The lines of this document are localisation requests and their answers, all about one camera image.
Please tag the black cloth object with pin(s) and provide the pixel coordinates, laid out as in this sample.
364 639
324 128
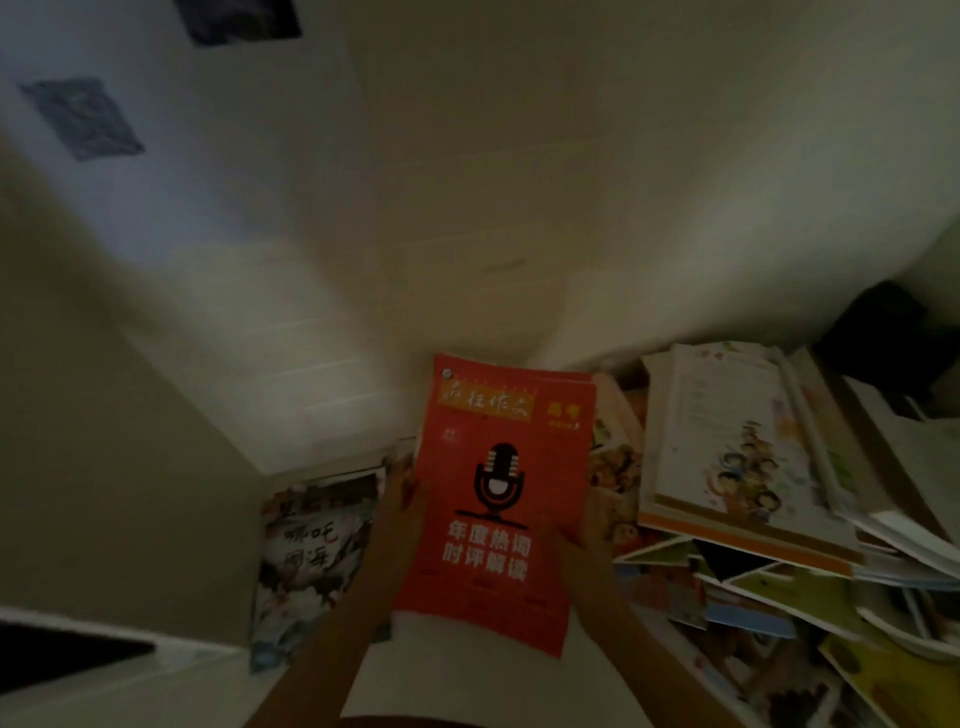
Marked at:
877 330

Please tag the pile of books and magazines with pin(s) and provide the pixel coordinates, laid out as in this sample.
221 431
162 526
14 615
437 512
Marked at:
750 450

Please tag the person's left hand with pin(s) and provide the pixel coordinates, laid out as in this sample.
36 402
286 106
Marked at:
394 532

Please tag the person's right hand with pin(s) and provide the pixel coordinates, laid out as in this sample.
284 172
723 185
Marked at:
596 562

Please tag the person's left forearm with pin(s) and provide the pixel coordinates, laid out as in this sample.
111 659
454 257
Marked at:
322 667

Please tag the red microphone cover book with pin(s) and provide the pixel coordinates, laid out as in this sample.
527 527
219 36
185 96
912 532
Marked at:
465 607

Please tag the person's right forearm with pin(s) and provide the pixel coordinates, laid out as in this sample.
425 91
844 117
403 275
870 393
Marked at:
652 682

